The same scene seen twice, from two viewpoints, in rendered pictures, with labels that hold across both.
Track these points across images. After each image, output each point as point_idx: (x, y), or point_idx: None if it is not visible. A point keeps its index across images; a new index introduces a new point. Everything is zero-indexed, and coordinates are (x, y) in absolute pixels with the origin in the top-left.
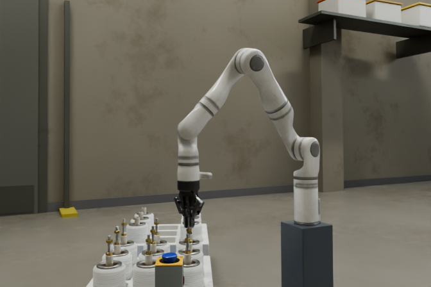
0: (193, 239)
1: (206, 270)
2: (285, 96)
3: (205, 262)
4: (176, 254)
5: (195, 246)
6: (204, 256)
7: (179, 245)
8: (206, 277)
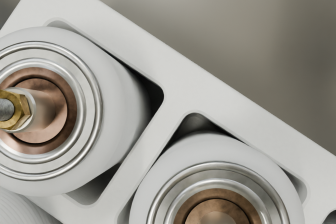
0: (8, 61)
1: (221, 111)
2: None
3: (123, 46)
4: None
5: (119, 118)
6: None
7: (40, 191)
8: (313, 171)
